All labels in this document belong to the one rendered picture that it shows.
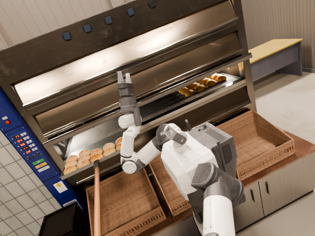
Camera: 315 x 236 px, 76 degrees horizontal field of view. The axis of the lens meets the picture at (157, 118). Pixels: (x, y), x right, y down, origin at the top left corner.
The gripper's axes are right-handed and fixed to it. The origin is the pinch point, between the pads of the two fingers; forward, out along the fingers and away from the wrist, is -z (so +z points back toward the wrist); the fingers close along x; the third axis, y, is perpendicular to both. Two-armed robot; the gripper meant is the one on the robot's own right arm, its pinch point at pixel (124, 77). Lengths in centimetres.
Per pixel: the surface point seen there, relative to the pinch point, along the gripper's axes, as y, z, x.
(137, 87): 13, 2, -56
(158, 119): 3, 32, -72
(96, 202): 22, 64, 11
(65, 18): 256, -199, -326
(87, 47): 38, -30, -32
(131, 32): 8, -38, -45
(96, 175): 32, 57, -9
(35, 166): 98, 54, -26
